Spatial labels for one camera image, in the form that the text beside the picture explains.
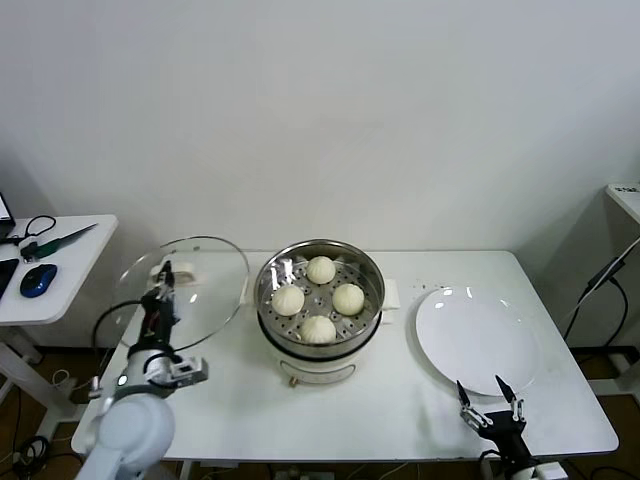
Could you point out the white oval plate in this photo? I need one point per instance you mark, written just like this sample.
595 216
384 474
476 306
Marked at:
475 340

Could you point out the black phone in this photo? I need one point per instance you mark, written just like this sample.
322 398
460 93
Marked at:
6 277

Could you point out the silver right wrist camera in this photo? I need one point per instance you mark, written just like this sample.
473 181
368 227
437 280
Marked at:
550 471

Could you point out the blue black computer mouse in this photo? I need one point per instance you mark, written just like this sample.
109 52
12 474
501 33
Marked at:
38 279

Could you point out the white side table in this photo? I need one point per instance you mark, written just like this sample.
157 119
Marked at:
75 280

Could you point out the black laptop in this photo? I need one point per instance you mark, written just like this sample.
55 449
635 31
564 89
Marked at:
4 207

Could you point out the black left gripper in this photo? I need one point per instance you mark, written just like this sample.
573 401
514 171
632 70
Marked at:
159 320

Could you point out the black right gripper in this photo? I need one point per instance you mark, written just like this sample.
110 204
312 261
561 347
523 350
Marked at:
505 431

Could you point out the white floor power strip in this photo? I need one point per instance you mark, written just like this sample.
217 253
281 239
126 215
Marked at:
295 473

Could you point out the white electric cooker base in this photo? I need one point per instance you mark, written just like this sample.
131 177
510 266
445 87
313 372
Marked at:
315 372

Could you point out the perforated steel steamer basket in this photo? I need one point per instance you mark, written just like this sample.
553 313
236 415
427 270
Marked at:
367 310

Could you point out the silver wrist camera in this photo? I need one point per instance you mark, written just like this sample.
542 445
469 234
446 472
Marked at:
550 471
190 372

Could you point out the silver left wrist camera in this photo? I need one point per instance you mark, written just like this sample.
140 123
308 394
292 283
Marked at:
190 372

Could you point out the round glass pot lid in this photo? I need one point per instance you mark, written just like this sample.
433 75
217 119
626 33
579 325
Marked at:
215 285

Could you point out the white steamed baozi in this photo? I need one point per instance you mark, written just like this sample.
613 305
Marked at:
288 300
318 329
320 270
348 299

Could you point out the white desk with label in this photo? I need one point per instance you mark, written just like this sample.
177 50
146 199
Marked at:
625 200

